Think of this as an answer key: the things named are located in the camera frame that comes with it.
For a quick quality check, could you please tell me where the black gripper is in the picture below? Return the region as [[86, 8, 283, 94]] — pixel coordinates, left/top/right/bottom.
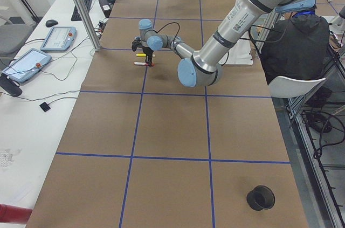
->
[[142, 47, 154, 67]]

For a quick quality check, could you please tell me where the red marker pen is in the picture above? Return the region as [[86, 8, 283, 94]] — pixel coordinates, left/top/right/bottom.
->
[[134, 62, 155, 67]]

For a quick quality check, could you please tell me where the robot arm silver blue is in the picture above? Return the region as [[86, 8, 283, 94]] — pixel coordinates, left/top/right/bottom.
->
[[134, 0, 316, 87]]

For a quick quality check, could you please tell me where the yellow highlighter pen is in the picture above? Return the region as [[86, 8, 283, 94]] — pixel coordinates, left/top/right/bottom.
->
[[136, 53, 155, 57]]

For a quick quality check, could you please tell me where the black keyboard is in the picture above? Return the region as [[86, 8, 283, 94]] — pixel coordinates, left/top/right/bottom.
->
[[71, 0, 94, 22]]

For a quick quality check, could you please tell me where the far teach pendant tablet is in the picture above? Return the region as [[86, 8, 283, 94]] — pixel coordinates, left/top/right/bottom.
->
[[40, 26, 77, 53]]

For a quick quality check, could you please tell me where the teach pendant tablet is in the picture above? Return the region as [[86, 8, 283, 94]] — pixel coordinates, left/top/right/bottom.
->
[[2, 48, 52, 84], [40, 26, 77, 53]]

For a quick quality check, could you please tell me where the black computer mouse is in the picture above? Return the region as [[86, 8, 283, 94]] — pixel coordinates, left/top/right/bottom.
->
[[45, 19, 58, 27]]

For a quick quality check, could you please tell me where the small black square device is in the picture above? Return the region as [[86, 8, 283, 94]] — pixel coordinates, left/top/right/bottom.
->
[[39, 102, 51, 112]]

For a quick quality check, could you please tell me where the near teach pendant tablet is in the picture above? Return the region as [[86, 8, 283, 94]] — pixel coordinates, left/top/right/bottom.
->
[[2, 48, 52, 84]]

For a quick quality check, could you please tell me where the white chair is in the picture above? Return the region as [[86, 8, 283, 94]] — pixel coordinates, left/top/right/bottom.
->
[[268, 76, 326, 100]]

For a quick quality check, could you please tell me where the grey office chair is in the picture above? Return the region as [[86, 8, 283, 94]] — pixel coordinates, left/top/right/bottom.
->
[[1, 15, 33, 59]]

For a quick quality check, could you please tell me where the black cylindrical object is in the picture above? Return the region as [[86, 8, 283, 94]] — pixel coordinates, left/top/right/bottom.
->
[[1, 74, 22, 97]]

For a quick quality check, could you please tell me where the person in black jacket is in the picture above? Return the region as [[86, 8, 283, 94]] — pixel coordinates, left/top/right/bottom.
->
[[259, 6, 329, 84]]

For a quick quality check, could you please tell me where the black round cup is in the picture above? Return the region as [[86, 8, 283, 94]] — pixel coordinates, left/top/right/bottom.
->
[[246, 185, 275, 211]]

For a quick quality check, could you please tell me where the red cylinder object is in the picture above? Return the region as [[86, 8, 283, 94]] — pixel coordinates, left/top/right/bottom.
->
[[1, 204, 32, 224]]

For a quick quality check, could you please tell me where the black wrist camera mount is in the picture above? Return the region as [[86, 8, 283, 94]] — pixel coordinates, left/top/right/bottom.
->
[[132, 37, 143, 52]]

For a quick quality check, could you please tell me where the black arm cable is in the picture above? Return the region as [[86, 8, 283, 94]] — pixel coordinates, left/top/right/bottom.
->
[[155, 22, 181, 43]]

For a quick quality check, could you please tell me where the aluminium frame post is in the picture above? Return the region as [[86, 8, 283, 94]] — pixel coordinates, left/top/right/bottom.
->
[[73, 0, 100, 52]]

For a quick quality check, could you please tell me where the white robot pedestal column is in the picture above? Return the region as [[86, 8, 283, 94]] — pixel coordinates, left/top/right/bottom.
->
[[219, 39, 253, 65]]

